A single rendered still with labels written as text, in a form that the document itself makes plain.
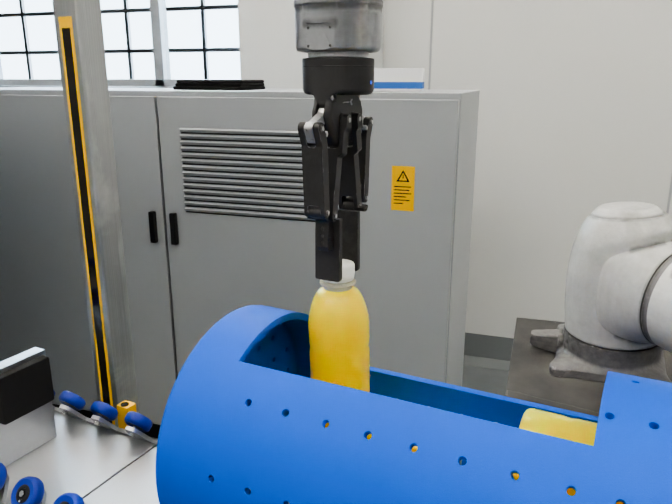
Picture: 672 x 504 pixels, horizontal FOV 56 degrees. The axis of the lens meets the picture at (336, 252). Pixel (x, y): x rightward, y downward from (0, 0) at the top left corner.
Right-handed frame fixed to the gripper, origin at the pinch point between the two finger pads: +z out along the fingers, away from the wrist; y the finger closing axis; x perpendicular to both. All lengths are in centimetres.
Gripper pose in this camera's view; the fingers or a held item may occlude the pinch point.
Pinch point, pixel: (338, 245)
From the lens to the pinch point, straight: 70.5
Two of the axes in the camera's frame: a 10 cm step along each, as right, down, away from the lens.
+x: 8.9, 1.2, -4.4
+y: -4.5, 2.3, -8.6
